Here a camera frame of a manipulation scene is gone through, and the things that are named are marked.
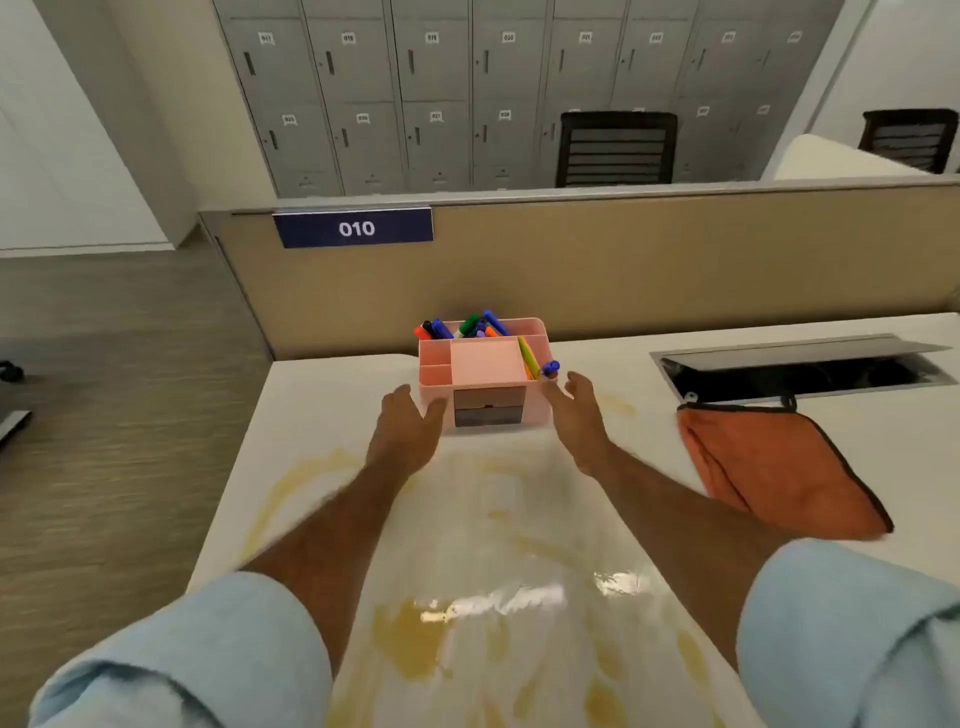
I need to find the grey locker cabinet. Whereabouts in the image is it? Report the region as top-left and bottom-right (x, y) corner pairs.
(212, 0), (849, 200)

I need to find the person's left forearm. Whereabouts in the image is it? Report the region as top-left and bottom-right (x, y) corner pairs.
(238, 453), (421, 680)

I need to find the orange microfibre cloth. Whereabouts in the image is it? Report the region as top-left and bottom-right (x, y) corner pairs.
(676, 395), (895, 541)

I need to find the white storage cabinet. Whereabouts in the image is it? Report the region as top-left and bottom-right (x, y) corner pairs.
(0, 0), (198, 260)

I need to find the light blue right sleeve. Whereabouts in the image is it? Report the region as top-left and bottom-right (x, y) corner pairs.
(736, 538), (960, 728)

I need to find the person's left hand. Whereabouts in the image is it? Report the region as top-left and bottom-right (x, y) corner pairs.
(365, 386), (450, 479)

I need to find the blue number sign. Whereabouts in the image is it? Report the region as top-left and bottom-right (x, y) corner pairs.
(272, 206), (435, 250)

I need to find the light blue sleeve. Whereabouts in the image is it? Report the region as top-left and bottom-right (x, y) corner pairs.
(736, 538), (960, 728)
(29, 571), (335, 728)

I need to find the person's right hand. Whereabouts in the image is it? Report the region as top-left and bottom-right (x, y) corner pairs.
(541, 371), (613, 479)

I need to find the pink desk organizer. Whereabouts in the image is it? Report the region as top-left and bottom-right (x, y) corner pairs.
(417, 317), (556, 433)

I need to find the white neighbouring desk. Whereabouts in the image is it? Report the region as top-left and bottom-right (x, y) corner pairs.
(772, 133), (935, 183)

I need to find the black office chair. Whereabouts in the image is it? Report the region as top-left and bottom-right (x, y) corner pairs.
(554, 110), (679, 189)
(857, 108), (960, 175)

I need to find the bunch of coloured markers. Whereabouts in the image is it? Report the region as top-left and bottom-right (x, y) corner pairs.
(413, 308), (513, 340)

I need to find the light blue left sleeve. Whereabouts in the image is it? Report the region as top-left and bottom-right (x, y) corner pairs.
(29, 571), (335, 728)

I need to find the grey cable hatch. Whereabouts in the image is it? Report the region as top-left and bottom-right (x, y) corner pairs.
(649, 333), (954, 408)

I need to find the beige desk partition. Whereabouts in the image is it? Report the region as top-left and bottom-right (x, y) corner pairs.
(198, 173), (960, 361)

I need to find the person's right forearm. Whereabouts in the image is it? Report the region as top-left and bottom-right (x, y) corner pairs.
(588, 442), (796, 673)

